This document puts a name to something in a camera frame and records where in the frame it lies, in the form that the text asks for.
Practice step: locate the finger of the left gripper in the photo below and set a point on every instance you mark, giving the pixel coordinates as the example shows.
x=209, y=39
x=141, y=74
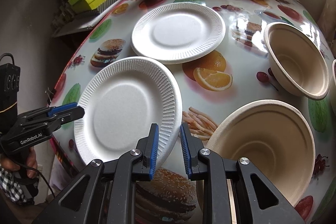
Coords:
x=75, y=116

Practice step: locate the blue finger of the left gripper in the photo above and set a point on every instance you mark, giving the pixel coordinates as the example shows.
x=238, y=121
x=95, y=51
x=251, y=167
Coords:
x=64, y=110

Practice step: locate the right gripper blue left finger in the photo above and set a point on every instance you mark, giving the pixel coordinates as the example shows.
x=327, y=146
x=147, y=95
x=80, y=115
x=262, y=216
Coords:
x=145, y=168

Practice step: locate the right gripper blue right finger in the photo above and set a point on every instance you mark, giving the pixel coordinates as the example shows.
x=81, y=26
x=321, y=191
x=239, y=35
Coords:
x=191, y=145

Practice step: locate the white paper plate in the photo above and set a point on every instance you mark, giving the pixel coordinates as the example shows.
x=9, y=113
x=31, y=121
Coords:
x=121, y=102
x=178, y=33

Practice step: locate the beige pulp bowl large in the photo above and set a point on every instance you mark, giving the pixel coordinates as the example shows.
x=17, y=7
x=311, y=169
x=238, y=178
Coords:
x=276, y=137

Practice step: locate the checkered sleeve forearm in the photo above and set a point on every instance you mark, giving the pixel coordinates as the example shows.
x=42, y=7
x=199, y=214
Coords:
x=12, y=190

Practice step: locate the person left hand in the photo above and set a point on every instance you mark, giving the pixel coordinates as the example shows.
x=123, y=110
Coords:
x=30, y=161

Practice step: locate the beige bowl at edge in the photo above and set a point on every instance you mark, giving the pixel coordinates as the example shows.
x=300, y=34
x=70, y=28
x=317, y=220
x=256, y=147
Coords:
x=334, y=74

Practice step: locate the black camera box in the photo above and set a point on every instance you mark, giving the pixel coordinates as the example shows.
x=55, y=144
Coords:
x=9, y=84

